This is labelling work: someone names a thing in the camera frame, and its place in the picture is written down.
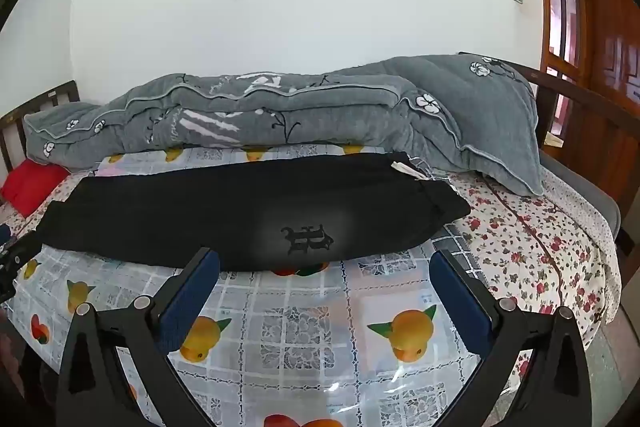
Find fruit print plastic sheet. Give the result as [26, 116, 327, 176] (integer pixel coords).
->
[10, 144, 506, 427]

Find black pants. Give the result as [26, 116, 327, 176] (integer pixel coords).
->
[36, 151, 472, 272]

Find wooden door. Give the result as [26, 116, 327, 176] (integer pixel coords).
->
[587, 0, 640, 108]

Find wooden bed footboard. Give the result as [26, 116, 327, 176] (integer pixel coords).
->
[457, 52, 640, 218]

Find grey mattress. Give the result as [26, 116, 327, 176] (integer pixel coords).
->
[540, 152, 623, 253]

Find grey floral pillow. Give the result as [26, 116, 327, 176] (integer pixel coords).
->
[400, 54, 545, 196]

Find red pillow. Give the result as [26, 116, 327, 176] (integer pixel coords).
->
[0, 159, 71, 218]

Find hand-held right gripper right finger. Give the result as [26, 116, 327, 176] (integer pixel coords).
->
[429, 248, 608, 427]

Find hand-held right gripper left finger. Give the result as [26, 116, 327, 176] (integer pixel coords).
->
[54, 247, 223, 427]

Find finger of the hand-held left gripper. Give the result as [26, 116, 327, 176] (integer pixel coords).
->
[0, 223, 43, 303]

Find red floral bed sheet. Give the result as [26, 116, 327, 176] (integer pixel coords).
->
[435, 167, 623, 388]

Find wooden bed headboard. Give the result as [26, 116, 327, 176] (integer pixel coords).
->
[0, 80, 82, 178]

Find grey floral quilt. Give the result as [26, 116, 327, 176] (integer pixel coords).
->
[24, 69, 466, 172]

